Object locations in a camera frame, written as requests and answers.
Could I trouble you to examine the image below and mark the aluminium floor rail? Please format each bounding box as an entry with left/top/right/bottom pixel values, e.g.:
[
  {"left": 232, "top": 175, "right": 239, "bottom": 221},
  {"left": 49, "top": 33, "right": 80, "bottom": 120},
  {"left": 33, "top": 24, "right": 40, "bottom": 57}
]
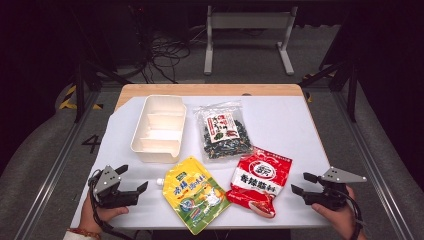
[
  {"left": 14, "top": 89, "right": 102, "bottom": 240},
  {"left": 333, "top": 89, "right": 415, "bottom": 240}
]

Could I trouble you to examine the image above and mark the red seasoning packet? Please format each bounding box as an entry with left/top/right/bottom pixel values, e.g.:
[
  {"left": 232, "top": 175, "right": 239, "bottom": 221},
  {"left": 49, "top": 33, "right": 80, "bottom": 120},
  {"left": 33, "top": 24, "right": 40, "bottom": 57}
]
[{"left": 225, "top": 146, "right": 293, "bottom": 219}]

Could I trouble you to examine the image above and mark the clear bag of dark snacks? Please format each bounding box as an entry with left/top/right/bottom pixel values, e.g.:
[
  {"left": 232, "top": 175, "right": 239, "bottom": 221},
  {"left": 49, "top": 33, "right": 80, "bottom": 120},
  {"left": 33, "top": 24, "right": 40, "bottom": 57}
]
[{"left": 193, "top": 101, "right": 256, "bottom": 162}]

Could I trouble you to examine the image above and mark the yellow black hazard tape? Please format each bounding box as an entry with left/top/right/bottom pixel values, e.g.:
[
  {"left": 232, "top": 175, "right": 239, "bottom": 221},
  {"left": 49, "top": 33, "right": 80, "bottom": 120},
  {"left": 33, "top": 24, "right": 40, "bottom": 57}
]
[{"left": 59, "top": 84, "right": 104, "bottom": 111}]

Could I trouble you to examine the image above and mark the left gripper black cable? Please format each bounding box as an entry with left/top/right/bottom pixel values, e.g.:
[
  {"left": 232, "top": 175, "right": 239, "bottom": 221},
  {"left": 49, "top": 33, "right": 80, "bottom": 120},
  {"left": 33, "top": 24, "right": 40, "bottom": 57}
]
[{"left": 87, "top": 169, "right": 134, "bottom": 240}]

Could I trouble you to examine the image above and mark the white divided plastic container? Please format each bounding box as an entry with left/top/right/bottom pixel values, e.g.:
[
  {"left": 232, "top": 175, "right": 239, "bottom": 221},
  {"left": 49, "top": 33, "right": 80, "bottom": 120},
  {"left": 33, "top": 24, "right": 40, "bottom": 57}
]
[{"left": 130, "top": 94, "right": 188, "bottom": 165}]

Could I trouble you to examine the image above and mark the red bead bracelet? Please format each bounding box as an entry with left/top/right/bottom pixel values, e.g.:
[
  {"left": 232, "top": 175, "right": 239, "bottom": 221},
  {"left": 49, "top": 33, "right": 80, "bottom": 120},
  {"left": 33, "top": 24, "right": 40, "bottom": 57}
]
[{"left": 66, "top": 227, "right": 102, "bottom": 240}]

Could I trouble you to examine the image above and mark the yellow spouted pouch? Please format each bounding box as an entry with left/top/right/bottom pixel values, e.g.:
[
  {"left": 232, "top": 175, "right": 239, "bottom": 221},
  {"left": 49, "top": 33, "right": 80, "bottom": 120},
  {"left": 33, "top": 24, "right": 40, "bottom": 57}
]
[{"left": 156, "top": 155, "right": 232, "bottom": 236}]

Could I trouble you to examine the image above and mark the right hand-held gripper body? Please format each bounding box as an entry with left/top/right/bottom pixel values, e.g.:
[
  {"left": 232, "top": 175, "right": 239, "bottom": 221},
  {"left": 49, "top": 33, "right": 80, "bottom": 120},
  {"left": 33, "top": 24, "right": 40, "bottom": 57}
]
[{"left": 303, "top": 166, "right": 368, "bottom": 212}]

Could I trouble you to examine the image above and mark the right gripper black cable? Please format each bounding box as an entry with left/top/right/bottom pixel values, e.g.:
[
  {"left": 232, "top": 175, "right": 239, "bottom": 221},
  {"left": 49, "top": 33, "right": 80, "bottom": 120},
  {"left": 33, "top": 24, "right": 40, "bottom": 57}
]
[{"left": 344, "top": 195, "right": 367, "bottom": 240}]

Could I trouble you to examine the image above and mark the black metal stand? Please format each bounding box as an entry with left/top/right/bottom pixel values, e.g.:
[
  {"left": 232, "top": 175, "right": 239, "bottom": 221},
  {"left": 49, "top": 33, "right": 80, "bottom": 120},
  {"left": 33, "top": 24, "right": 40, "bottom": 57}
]
[
  {"left": 71, "top": 59, "right": 132, "bottom": 123},
  {"left": 298, "top": 59, "right": 360, "bottom": 123}
]

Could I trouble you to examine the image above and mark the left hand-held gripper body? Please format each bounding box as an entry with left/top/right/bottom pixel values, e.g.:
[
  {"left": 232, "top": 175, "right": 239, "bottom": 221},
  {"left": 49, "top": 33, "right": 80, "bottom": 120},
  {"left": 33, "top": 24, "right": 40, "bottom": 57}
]
[{"left": 89, "top": 164, "right": 139, "bottom": 210}]

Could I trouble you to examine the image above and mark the tangle of black floor cables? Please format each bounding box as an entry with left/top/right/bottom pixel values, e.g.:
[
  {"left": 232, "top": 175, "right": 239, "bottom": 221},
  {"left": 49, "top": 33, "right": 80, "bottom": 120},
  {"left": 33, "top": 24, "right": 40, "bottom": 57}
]
[{"left": 138, "top": 26, "right": 208, "bottom": 84}]

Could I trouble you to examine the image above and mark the white metal stand frame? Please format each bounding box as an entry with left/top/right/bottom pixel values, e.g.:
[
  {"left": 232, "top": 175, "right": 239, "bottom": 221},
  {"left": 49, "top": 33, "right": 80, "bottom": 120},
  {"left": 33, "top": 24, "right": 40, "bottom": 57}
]
[{"left": 203, "top": 4, "right": 299, "bottom": 76}]

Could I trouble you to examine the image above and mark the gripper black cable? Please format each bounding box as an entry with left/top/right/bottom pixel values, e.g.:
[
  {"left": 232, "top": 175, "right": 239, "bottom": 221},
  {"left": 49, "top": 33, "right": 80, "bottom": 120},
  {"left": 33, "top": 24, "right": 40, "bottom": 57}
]
[
  {"left": 87, "top": 169, "right": 134, "bottom": 240},
  {"left": 344, "top": 195, "right": 367, "bottom": 240}
]

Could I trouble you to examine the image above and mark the person's right hand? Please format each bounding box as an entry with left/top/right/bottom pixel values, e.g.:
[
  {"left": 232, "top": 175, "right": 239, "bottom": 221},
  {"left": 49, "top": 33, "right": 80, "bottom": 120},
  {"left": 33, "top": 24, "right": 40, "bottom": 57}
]
[{"left": 311, "top": 186, "right": 360, "bottom": 240}]

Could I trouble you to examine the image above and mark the white table sheet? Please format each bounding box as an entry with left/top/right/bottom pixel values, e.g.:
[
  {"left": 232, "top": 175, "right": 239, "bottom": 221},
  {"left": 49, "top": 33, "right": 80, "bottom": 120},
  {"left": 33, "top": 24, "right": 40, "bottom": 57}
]
[{"left": 70, "top": 95, "right": 334, "bottom": 231}]

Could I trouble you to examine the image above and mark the person's left hand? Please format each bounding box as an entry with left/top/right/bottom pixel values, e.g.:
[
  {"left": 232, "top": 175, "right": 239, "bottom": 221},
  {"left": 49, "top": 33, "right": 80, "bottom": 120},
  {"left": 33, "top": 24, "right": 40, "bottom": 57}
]
[{"left": 78, "top": 195, "right": 130, "bottom": 234}]

